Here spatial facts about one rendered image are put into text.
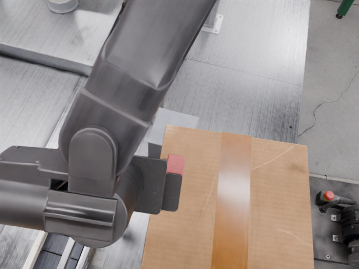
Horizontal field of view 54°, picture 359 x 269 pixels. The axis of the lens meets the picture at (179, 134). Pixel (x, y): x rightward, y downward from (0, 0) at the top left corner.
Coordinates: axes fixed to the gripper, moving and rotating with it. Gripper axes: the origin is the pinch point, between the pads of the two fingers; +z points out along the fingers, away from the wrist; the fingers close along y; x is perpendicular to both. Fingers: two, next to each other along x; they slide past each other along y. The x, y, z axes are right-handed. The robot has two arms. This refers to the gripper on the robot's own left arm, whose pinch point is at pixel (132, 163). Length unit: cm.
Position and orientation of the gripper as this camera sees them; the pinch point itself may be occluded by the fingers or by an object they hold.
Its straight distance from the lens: 50.1
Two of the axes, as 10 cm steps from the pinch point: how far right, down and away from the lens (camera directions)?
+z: 0.4, -1.5, 9.9
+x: -1.4, 9.8, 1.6
